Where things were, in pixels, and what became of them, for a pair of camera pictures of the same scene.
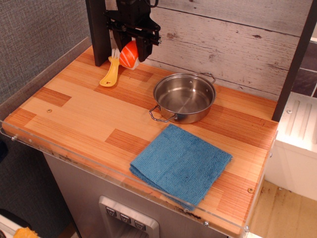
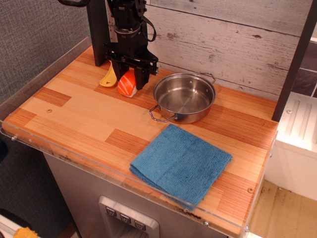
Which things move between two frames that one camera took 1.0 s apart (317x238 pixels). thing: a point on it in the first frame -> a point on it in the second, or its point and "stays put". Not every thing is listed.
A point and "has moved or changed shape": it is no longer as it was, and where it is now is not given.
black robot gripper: x=132 y=19 -> x=132 y=49
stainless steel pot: x=186 y=97 stays put
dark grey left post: x=99 y=32 stays put
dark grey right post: x=292 y=73 stays put
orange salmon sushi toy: x=129 y=56 has moved or changed shape
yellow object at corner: x=25 y=232 stays put
